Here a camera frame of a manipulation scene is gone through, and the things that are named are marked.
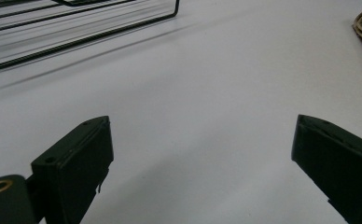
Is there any black wire rack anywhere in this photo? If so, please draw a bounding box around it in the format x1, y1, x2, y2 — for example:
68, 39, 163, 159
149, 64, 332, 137
0, 0, 181, 70

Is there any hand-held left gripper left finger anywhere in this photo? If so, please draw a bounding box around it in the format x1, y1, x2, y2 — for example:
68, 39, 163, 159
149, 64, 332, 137
30, 115, 115, 224

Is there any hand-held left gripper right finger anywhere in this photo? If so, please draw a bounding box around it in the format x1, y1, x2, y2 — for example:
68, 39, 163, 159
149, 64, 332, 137
290, 114, 362, 224

